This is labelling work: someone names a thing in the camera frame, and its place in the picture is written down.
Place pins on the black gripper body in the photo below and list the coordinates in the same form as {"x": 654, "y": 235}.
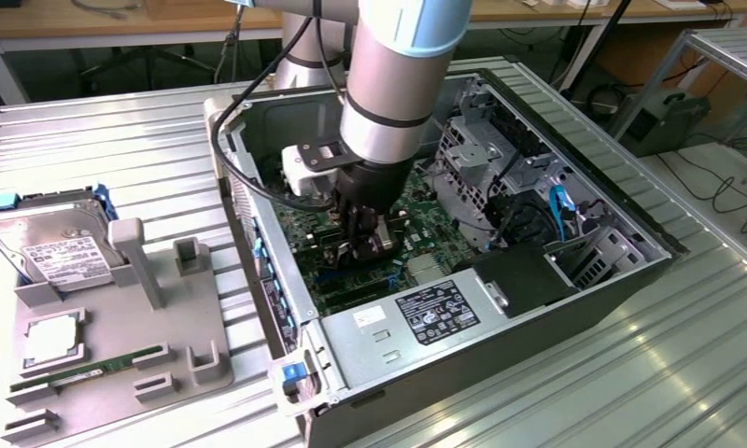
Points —
{"x": 374, "y": 186}

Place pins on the black tripod legs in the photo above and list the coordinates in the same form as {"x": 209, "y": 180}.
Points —
{"x": 143, "y": 51}

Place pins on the silver chipset heatsink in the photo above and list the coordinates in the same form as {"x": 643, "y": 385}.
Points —
{"x": 430, "y": 271}

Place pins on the silver perforated bracket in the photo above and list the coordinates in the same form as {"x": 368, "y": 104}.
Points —
{"x": 591, "y": 266}

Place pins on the wooden desk white frame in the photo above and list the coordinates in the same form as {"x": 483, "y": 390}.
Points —
{"x": 68, "y": 25}

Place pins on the grey parts rack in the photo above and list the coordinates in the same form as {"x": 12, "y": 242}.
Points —
{"x": 117, "y": 340}

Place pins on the silver power supply unit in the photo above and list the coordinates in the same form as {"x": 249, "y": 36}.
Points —
{"x": 374, "y": 345}

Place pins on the aluminium slatted side table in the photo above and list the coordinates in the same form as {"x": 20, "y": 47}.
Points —
{"x": 741, "y": 46}

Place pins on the silver hard disk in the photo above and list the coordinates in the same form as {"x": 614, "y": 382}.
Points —
{"x": 56, "y": 242}

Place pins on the black plastic shroud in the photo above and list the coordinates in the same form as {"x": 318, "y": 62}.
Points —
{"x": 523, "y": 280}

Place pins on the green motherboard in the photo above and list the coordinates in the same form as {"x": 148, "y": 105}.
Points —
{"x": 423, "y": 205}

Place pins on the black expansion slot blue latch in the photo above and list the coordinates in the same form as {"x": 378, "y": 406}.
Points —
{"x": 355, "y": 288}

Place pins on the graphics card with black fan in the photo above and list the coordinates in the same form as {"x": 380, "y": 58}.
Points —
{"x": 379, "y": 257}

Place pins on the silver disk bay cage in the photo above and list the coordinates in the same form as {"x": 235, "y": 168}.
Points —
{"x": 467, "y": 154}

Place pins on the open black PC case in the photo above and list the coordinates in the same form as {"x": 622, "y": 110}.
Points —
{"x": 535, "y": 336}

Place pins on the green RAM stick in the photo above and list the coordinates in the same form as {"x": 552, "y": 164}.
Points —
{"x": 87, "y": 372}

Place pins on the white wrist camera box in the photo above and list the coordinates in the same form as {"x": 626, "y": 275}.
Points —
{"x": 302, "y": 172}

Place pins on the silver CPU chip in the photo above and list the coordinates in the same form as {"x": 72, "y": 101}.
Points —
{"x": 51, "y": 340}

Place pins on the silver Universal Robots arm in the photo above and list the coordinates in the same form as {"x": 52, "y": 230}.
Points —
{"x": 398, "y": 70}

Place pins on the blue case latch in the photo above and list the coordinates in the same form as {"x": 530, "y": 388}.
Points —
{"x": 292, "y": 374}

